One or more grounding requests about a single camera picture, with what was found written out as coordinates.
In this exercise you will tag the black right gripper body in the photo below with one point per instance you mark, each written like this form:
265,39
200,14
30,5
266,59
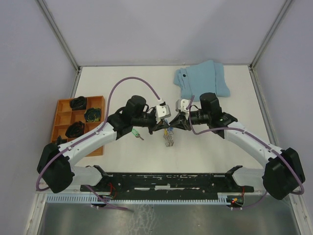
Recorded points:
199,117

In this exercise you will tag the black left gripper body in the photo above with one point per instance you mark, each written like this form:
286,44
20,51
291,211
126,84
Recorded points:
147,120

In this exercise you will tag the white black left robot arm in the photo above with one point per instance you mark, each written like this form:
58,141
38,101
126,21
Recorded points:
57,165

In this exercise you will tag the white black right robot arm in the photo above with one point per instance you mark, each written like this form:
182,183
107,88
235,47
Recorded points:
283,172

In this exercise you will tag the key with green tag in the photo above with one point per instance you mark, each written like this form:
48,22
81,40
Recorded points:
136,134

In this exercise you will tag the light blue folded cloth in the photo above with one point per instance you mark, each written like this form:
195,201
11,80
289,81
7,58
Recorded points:
206,77

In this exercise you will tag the orange compartment tray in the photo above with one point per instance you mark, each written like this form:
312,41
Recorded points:
77,116

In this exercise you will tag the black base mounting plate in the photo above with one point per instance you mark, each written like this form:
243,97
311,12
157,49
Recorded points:
213,182

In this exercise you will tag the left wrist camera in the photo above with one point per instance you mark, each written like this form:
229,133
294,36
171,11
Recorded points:
162,110

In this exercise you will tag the aluminium frame rail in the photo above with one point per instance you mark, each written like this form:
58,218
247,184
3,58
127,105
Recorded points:
284,68

